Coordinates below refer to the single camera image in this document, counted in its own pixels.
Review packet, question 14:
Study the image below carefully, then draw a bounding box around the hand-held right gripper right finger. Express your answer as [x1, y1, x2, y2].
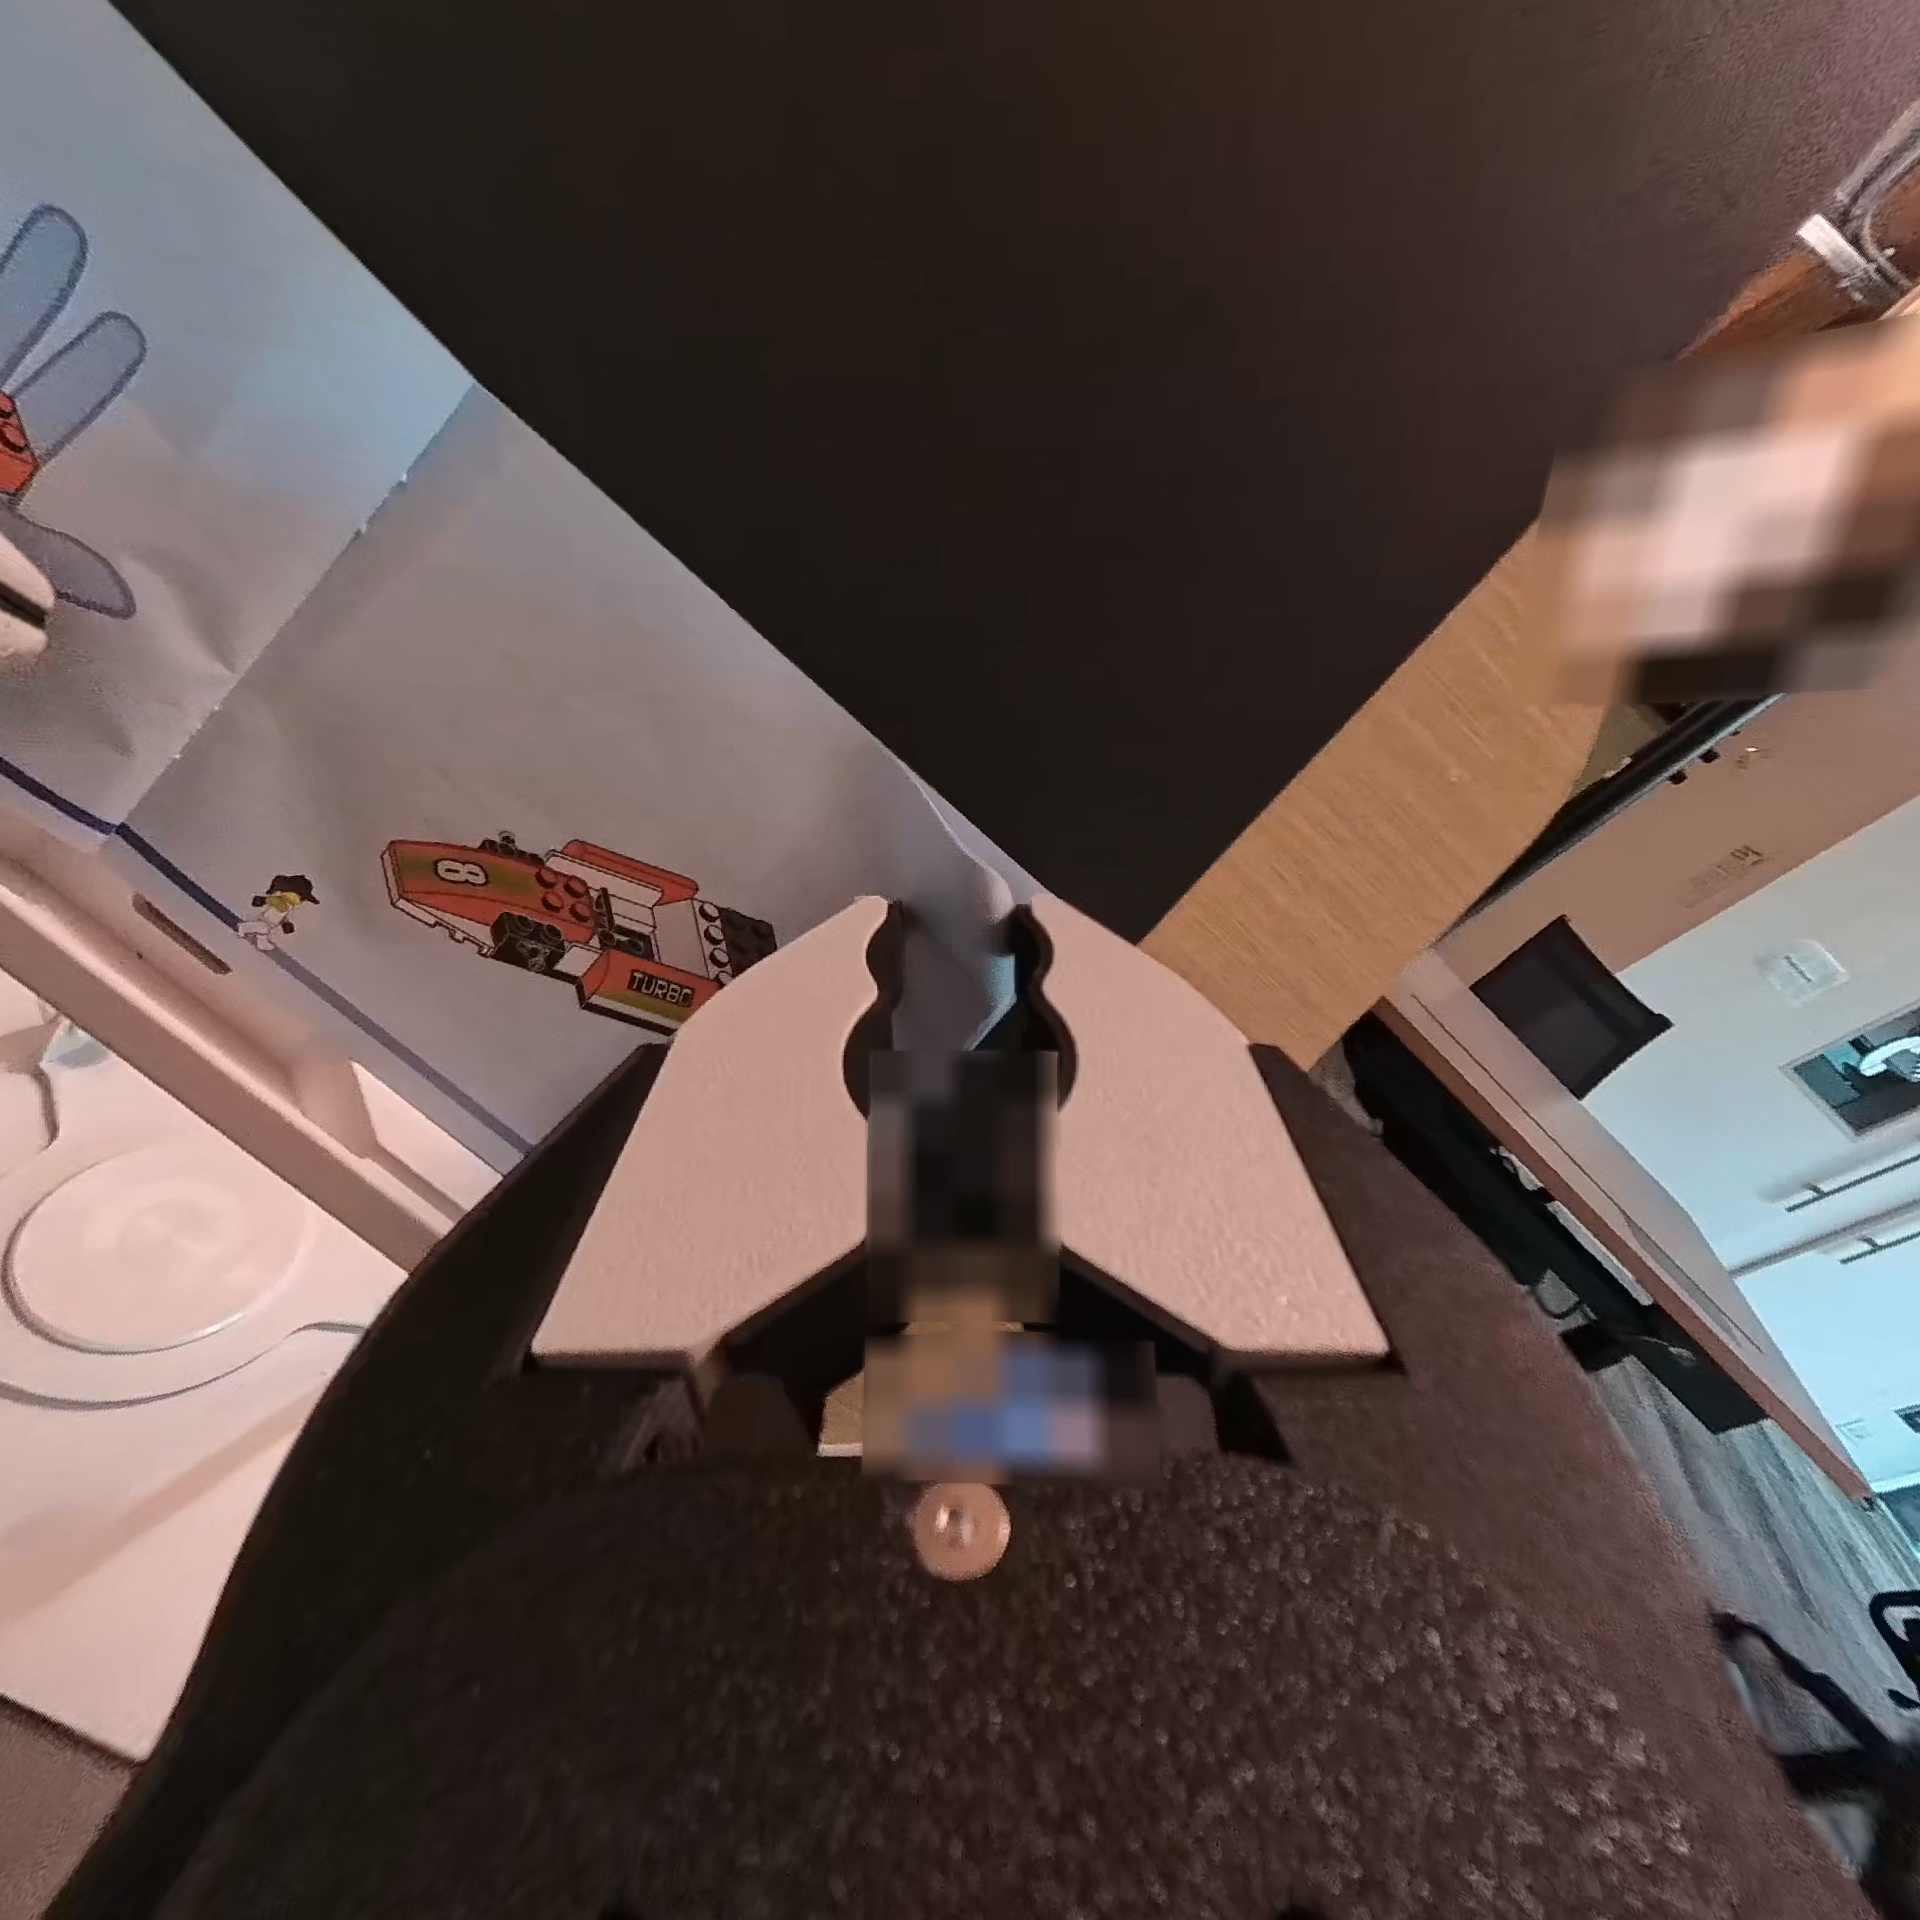
[1007, 896, 1393, 1380]

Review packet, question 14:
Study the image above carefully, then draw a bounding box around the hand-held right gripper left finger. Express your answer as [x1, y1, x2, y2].
[533, 896, 903, 1380]

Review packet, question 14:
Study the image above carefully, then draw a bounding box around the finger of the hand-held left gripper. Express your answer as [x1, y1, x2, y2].
[0, 527, 55, 670]

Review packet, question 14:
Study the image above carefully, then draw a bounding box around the instruction booklet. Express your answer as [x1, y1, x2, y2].
[0, 0, 1046, 1164]

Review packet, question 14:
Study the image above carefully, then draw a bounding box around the white book stand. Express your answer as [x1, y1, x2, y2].
[0, 827, 588, 1764]

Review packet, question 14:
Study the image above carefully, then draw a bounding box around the wooden desk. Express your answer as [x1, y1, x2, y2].
[1376, 953, 1888, 1503]

